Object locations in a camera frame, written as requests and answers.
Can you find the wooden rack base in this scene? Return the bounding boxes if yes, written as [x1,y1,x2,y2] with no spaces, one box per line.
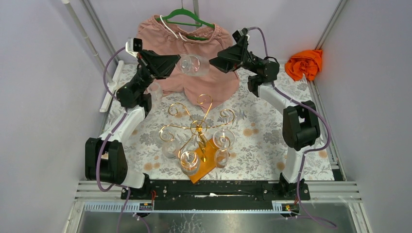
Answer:
[188,138,217,184]

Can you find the gold wine glass rack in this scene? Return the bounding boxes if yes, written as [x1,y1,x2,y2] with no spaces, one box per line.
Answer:
[159,94,235,161]

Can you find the orange cloth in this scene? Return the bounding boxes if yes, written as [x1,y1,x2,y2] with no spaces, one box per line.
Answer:
[285,50,323,81]

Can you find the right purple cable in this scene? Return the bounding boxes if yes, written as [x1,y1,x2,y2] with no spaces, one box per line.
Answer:
[246,26,339,231]

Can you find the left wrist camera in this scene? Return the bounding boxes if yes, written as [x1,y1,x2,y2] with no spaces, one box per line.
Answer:
[125,38,142,58]

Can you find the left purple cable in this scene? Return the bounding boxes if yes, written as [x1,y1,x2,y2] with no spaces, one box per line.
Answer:
[96,46,133,233]

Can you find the floral table cloth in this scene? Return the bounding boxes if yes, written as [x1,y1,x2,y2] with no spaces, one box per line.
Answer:
[103,63,335,182]

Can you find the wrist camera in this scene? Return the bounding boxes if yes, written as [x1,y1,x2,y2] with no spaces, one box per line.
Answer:
[125,38,142,58]
[232,28,249,44]

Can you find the purple cable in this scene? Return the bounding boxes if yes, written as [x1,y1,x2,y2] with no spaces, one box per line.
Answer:
[96,46,133,233]
[246,26,339,231]

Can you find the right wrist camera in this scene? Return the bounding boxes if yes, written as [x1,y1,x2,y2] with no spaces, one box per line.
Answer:
[232,28,249,44]

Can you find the green clothes hanger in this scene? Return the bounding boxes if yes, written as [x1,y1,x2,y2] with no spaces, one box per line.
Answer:
[155,0,215,41]

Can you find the pink shorts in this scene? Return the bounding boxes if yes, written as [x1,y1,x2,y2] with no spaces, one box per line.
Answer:
[137,15,240,112]

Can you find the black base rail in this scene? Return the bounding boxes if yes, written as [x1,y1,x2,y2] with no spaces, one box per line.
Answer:
[120,180,310,211]

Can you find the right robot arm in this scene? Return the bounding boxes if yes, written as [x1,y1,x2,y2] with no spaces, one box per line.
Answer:
[209,45,321,200]

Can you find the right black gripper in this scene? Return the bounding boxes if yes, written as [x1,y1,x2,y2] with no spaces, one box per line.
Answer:
[208,35,263,75]

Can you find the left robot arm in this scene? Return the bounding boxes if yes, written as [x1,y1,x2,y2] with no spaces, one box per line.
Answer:
[85,50,181,200]

